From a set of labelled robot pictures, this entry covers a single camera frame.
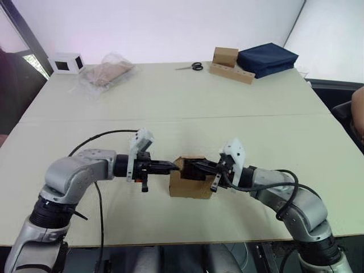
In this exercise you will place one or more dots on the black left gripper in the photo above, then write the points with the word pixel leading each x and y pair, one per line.
pixel 143 167

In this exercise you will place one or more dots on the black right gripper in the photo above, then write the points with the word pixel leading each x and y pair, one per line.
pixel 220 168

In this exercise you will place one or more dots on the small cardboard box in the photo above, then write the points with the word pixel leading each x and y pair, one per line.
pixel 189 189
pixel 224 57

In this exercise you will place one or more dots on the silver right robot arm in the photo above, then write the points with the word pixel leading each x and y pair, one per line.
pixel 301 204

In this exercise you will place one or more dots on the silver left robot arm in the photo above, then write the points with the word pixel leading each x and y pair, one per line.
pixel 71 173

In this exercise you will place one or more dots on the closed small cardboard box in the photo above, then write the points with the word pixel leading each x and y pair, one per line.
pixel 224 57

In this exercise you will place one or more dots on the white cube box black window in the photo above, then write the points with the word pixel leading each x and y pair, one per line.
pixel 66 64

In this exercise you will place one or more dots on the grey rounded shape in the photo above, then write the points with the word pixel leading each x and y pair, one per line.
pixel 223 258

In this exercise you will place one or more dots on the wooden block with holes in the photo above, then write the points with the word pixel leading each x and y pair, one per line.
pixel 231 74

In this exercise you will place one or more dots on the clear plastic bag brown contents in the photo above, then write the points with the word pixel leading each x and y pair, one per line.
pixel 106 72

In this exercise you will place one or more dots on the folded navy blue cloth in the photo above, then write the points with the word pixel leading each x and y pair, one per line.
pixel 266 59

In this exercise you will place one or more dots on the person with bare skin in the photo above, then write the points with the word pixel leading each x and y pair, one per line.
pixel 359 102

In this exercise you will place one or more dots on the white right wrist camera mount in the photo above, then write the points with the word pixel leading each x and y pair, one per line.
pixel 236 153

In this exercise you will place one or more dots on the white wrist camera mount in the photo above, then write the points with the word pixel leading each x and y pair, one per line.
pixel 236 153
pixel 142 140

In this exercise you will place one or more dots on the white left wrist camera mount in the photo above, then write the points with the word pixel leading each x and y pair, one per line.
pixel 142 140

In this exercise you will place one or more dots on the black perforated metal bracket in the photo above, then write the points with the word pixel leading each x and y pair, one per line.
pixel 263 257

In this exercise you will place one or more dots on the dark window frame post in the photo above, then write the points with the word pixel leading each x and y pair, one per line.
pixel 27 34

